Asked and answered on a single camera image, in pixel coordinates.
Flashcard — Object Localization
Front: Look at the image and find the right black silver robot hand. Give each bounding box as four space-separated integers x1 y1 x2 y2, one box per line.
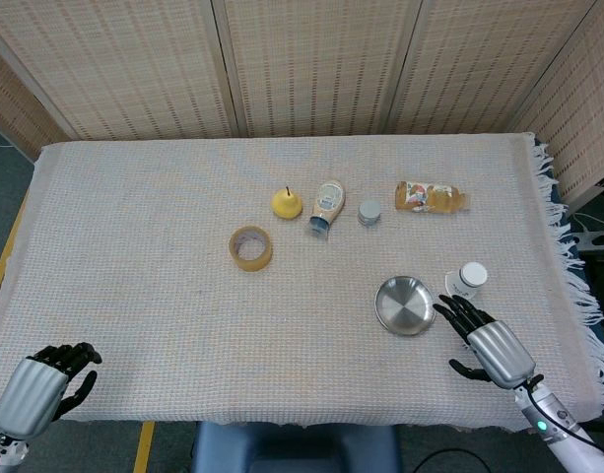
433 294 537 391

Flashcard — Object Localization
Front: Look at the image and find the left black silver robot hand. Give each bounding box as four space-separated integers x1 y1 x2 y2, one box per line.
0 342 104 440

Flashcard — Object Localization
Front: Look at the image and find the white pill bottle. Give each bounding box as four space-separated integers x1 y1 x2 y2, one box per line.
443 261 489 302

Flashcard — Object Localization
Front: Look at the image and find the blue padded robot base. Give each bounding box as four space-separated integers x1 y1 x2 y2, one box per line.
189 421 404 473

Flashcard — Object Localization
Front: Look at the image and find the silver metal plate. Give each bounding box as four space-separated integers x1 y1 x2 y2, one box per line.
373 275 438 338

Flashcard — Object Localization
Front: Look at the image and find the grey metal stand base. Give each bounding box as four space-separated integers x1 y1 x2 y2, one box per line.
570 229 604 253

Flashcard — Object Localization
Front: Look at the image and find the amber juice bottle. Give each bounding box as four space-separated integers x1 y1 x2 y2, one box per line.
393 180 473 215

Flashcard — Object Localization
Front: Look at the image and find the pale woven fringed tablecloth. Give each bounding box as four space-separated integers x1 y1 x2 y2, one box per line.
0 130 604 436

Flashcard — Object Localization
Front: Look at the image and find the small jar grey lid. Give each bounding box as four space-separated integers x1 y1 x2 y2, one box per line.
357 199 383 229

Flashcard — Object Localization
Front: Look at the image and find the beige squeeze sauce bottle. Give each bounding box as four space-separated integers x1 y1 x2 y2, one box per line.
306 179 347 241

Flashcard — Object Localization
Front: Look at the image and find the yellow pear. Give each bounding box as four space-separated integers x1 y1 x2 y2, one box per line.
271 185 303 221

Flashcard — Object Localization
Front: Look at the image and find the yellowish packing tape roll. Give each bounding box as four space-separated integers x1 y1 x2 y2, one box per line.
228 225 274 272

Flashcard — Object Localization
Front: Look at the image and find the woven bamboo folding screen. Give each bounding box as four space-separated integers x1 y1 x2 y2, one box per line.
0 0 604 208

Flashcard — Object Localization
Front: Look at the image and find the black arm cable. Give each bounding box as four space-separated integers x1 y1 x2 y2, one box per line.
521 373 604 457

